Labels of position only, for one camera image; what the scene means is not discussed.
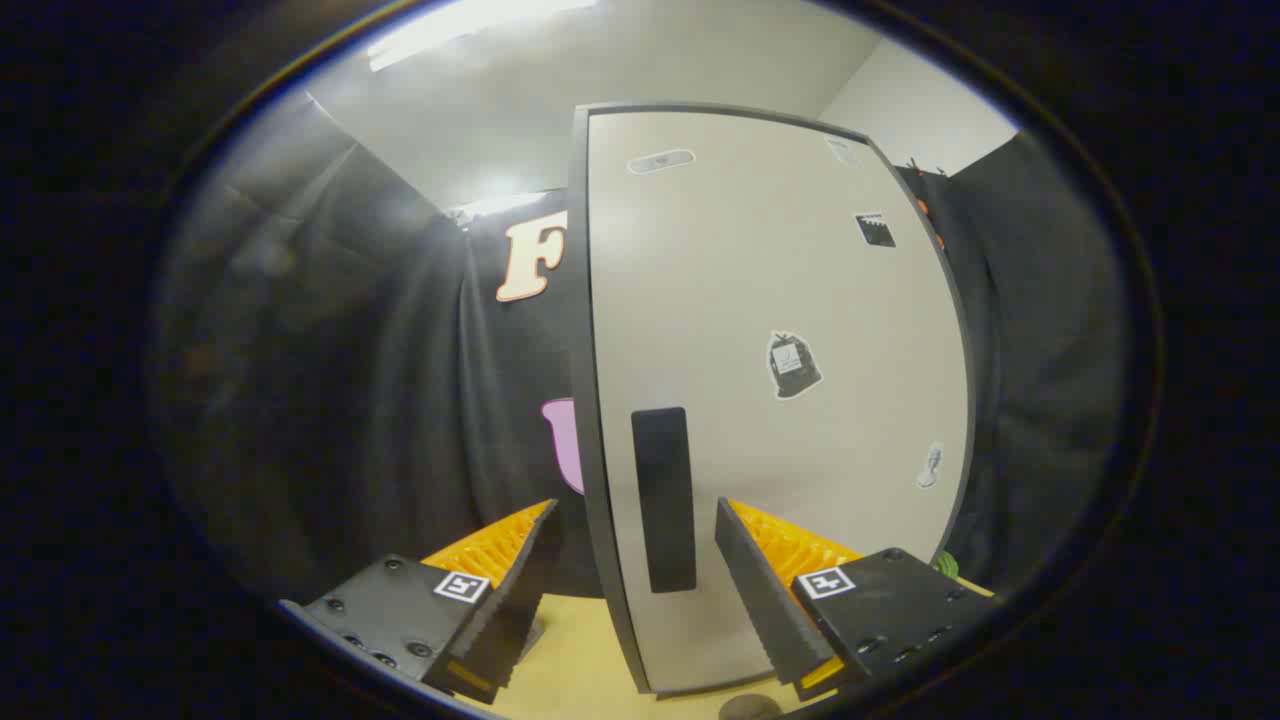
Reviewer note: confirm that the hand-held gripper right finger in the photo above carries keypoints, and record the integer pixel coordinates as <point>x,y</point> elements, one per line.
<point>760,600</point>

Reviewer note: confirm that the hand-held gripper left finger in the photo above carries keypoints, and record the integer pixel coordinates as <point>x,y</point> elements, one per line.
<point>510,610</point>

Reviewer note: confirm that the dark grey shoe cabinet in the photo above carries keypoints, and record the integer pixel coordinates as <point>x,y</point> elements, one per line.
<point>582,400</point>

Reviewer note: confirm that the green striped red object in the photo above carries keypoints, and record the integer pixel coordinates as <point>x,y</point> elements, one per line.
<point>946,566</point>

